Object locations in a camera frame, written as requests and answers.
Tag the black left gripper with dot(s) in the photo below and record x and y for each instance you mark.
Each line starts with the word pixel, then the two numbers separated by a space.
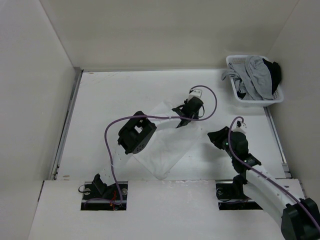
pixel 196 116

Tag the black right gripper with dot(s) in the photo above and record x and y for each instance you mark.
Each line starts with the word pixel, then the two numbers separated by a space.
pixel 216 136

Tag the white tank top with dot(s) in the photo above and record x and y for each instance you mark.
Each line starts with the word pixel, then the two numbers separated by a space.
pixel 167 146

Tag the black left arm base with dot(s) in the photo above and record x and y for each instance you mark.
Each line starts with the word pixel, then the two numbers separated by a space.
pixel 98 196

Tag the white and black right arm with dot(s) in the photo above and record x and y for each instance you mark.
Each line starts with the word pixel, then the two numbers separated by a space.
pixel 297 217

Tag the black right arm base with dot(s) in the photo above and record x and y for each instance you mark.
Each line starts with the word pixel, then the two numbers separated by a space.
pixel 231 196

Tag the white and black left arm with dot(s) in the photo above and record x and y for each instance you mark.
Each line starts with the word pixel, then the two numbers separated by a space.
pixel 133 138

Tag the grey tank top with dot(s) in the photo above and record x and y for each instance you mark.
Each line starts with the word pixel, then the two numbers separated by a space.
pixel 251 78

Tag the black tank top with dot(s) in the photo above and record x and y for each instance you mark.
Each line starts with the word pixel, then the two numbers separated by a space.
pixel 275 73

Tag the white plastic laundry basket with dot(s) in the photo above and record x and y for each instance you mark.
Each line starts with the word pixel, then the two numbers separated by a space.
pixel 278 96

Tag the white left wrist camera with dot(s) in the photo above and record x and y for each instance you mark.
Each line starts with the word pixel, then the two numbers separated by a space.
pixel 195 92

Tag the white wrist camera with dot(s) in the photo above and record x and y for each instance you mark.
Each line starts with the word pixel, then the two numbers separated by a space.
pixel 240 127
pixel 195 92

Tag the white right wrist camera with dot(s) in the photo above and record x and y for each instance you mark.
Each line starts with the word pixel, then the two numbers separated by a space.
pixel 240 127

